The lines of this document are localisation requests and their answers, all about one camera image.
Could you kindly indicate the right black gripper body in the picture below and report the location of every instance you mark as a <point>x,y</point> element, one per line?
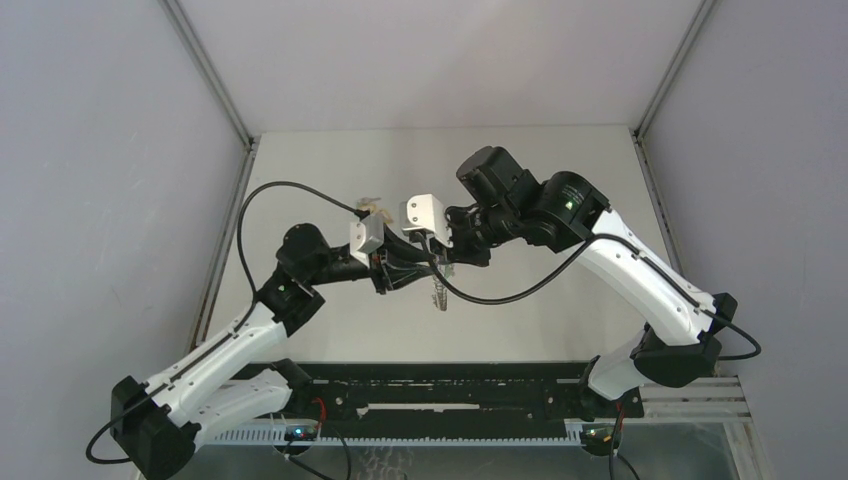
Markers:
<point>474,235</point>

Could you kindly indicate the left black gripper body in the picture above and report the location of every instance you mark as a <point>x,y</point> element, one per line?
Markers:
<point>377,272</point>

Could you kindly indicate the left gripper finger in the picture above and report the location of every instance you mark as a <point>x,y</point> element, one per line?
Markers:
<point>399,249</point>
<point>399,277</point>

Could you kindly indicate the metal chain keyring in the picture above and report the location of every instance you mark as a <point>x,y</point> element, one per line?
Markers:
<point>440,292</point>

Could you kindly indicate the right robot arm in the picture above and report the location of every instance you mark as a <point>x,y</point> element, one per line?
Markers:
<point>566,213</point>

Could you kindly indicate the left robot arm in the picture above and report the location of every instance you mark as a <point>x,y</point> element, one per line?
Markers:
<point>161,422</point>

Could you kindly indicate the orange tagged key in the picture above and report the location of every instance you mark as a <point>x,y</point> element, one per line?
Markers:
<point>386,216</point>

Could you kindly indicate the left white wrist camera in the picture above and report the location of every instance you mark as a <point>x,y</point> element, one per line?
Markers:
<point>366,235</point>

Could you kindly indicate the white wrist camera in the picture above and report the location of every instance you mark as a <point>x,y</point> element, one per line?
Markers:
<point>425,213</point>
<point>366,235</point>

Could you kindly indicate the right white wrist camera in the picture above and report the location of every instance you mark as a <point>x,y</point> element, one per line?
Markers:
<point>425,213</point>

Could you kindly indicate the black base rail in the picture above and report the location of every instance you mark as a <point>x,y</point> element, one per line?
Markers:
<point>408,396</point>

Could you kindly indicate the left aluminium frame post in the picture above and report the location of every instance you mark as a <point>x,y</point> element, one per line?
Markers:
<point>179,18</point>

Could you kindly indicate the aluminium frame post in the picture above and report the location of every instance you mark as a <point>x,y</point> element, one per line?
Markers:
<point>640,134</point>
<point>179,18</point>

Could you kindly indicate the right aluminium frame post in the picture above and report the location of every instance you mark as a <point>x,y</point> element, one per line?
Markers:
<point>640,134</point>

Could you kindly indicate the white toothed cable strip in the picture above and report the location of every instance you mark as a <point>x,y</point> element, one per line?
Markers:
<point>267,433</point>

